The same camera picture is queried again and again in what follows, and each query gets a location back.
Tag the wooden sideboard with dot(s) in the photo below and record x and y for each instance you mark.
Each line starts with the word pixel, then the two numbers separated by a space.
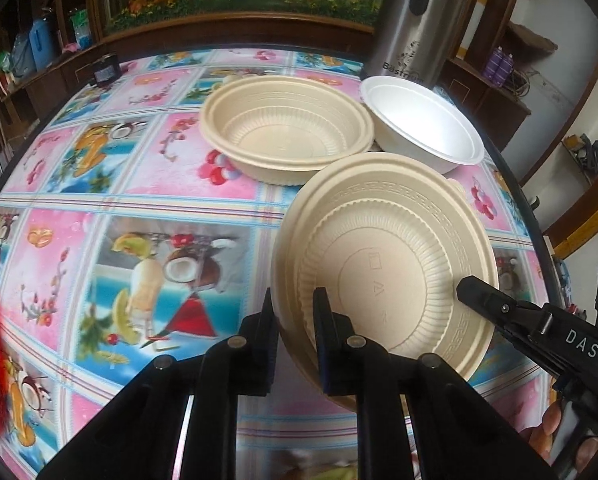
pixel 69 67

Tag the green packet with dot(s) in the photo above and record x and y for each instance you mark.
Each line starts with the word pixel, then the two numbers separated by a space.
pixel 81 27

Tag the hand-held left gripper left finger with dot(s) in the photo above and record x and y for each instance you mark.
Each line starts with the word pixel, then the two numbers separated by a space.
pixel 267 355

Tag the white foam bowl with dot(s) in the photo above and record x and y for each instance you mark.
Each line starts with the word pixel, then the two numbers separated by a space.
pixel 424 120

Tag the person's right hand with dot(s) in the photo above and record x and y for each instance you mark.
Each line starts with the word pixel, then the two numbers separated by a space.
pixel 549 422

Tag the beige plastic bowl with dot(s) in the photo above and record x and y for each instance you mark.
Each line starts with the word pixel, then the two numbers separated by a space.
pixel 394 260
pixel 279 130

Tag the purple spray can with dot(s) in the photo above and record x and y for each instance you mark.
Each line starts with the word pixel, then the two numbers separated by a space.
pixel 506 69
pixel 494 65

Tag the stainless steel thermos jug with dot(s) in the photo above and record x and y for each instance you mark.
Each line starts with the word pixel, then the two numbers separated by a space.
pixel 419 15

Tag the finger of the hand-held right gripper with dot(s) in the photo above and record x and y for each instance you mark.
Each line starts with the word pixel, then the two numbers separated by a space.
pixel 484 297

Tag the small black jar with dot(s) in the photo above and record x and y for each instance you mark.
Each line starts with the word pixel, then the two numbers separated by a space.
pixel 105 71

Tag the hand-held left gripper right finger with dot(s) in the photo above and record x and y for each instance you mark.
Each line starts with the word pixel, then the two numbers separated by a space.
pixel 325 355

